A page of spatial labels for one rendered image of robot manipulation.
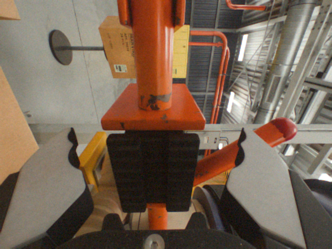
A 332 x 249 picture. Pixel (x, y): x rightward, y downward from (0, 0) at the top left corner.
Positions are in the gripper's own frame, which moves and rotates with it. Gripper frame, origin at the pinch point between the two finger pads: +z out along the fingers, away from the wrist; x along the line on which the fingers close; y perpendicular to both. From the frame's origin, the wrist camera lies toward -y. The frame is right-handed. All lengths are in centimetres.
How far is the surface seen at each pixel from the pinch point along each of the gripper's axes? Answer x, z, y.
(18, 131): -31.8, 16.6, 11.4
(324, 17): 183, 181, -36
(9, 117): -31.8, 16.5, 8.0
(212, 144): 44, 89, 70
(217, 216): 8.4, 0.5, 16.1
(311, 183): 33.3, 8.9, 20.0
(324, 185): 33.3, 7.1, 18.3
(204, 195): 7.8, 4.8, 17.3
